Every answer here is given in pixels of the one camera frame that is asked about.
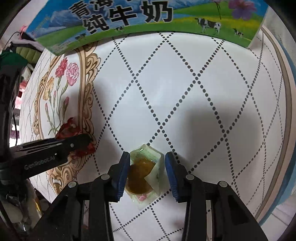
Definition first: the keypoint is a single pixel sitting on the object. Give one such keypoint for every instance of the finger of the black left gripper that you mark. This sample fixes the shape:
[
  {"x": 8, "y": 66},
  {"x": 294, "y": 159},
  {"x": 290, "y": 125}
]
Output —
[{"x": 51, "y": 146}]

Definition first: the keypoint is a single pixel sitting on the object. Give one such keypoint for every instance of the cardboard milk carton box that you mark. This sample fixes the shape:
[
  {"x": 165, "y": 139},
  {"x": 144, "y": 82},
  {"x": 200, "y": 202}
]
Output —
[{"x": 62, "y": 26}]

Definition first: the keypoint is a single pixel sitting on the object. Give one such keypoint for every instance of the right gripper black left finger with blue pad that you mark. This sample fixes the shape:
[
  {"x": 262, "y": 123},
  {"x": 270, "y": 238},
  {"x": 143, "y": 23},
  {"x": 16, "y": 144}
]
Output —
[{"x": 81, "y": 211}]

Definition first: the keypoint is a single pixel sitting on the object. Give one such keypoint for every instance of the pile of clothes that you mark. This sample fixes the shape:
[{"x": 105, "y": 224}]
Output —
[{"x": 18, "y": 60}]

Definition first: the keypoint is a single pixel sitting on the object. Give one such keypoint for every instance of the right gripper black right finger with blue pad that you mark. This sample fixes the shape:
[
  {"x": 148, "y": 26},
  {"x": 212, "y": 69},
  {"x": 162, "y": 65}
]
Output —
[{"x": 231, "y": 219}]

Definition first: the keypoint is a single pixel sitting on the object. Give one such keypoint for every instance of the yellow jelly cup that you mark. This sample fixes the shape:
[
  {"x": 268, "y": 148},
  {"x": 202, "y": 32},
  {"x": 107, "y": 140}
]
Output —
[{"x": 143, "y": 184}]

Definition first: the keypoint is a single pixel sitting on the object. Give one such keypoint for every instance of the white patterned tablecloth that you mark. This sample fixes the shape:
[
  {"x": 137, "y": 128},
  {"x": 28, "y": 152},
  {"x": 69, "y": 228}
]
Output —
[{"x": 218, "y": 107}]

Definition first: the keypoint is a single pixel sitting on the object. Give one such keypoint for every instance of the blue bed blanket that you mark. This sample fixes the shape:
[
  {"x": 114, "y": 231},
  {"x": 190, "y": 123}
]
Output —
[{"x": 286, "y": 162}]

